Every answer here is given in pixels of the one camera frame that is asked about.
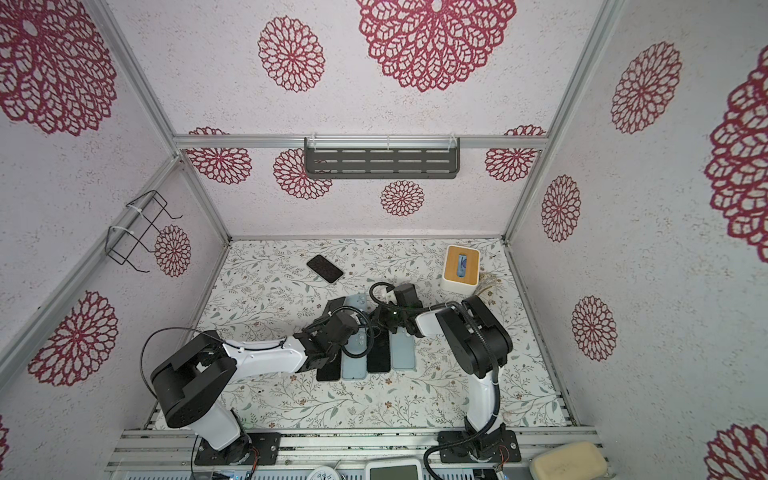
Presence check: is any beige sponge block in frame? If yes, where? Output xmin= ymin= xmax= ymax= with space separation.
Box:
xmin=529 ymin=442 xmax=608 ymax=480

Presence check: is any white round timer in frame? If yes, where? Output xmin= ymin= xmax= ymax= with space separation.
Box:
xmin=307 ymin=466 xmax=342 ymax=480

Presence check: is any blue phone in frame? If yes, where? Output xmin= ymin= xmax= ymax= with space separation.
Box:
xmin=366 ymin=332 xmax=391 ymax=374

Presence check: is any black wire wall rack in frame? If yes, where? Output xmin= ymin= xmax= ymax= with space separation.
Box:
xmin=104 ymin=189 xmax=182 ymax=274

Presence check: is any light blue case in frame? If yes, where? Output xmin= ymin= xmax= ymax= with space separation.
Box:
xmin=389 ymin=329 xmax=416 ymax=371
xmin=344 ymin=293 xmax=369 ymax=312

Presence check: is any right black corrugated cable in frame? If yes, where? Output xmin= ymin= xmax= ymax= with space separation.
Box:
xmin=368 ymin=281 xmax=503 ymax=480

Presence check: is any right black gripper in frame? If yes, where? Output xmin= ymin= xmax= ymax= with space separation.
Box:
xmin=364 ymin=302 xmax=409 ymax=333

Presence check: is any grey wall shelf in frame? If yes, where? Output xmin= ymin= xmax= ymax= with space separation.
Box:
xmin=303 ymin=137 xmax=461 ymax=180

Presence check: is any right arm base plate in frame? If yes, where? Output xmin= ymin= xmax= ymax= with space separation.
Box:
xmin=439 ymin=425 xmax=522 ymax=464

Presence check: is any black phone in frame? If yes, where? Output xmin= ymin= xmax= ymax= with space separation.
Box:
xmin=306 ymin=254 xmax=344 ymax=284

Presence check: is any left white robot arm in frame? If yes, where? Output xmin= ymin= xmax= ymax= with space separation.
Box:
xmin=145 ymin=304 xmax=370 ymax=453

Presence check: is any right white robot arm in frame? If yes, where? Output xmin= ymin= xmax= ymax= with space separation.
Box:
xmin=368 ymin=282 xmax=513 ymax=435

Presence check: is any white wooden-top tissue box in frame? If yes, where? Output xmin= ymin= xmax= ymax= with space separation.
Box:
xmin=440 ymin=245 xmax=480 ymax=297

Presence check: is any white display device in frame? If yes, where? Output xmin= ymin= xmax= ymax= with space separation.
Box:
xmin=364 ymin=457 xmax=423 ymax=480

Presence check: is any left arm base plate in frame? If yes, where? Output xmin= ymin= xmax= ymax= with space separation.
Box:
xmin=193 ymin=433 xmax=281 ymax=467

